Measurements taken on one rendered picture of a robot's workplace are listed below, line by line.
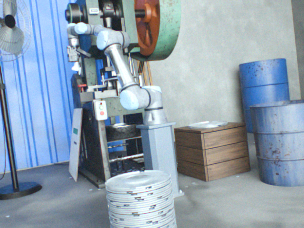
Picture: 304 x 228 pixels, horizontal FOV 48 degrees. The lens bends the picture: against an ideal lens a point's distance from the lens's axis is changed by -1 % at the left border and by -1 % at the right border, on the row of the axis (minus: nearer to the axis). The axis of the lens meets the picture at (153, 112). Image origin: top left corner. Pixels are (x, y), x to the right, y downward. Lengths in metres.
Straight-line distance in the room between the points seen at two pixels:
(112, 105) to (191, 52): 2.16
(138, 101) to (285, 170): 0.95
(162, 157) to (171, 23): 1.14
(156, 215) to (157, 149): 0.65
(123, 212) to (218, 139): 1.13
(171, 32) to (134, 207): 1.66
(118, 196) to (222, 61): 3.58
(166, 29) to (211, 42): 2.07
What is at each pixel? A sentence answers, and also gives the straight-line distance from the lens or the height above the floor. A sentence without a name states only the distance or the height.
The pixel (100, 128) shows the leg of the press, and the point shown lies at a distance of 2.51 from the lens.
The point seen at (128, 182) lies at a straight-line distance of 1.50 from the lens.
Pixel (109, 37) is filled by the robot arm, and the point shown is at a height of 1.00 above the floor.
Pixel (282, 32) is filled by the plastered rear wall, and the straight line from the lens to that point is 5.57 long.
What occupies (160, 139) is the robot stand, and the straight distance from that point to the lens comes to 2.02.
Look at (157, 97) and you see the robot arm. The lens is 2.04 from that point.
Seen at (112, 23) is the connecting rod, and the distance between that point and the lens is 2.89.
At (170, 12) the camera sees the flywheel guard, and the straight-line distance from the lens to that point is 2.71.
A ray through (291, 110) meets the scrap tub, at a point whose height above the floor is 0.45.
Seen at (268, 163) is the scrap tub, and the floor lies 0.14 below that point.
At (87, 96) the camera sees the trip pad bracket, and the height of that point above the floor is 0.67.
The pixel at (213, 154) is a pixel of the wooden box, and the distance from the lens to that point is 2.38.
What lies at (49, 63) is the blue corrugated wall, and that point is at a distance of 3.91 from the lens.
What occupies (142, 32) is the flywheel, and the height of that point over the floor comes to 1.20.
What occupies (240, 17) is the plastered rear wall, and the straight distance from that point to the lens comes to 5.10.
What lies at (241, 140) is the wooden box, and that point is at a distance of 2.50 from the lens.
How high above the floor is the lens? 0.63
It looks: 3 degrees down
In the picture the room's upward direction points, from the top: 7 degrees counter-clockwise
